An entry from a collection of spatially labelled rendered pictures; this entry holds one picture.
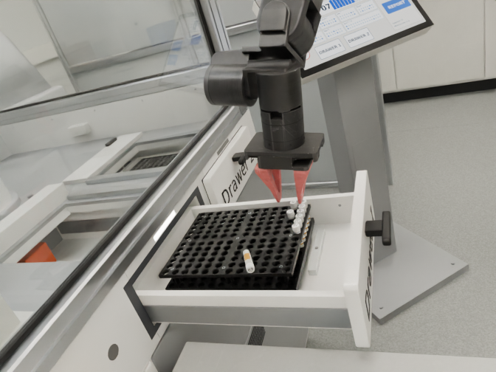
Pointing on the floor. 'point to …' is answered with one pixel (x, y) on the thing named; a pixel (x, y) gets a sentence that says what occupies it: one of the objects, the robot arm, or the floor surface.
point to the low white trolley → (317, 360)
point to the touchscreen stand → (379, 193)
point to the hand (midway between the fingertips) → (289, 196)
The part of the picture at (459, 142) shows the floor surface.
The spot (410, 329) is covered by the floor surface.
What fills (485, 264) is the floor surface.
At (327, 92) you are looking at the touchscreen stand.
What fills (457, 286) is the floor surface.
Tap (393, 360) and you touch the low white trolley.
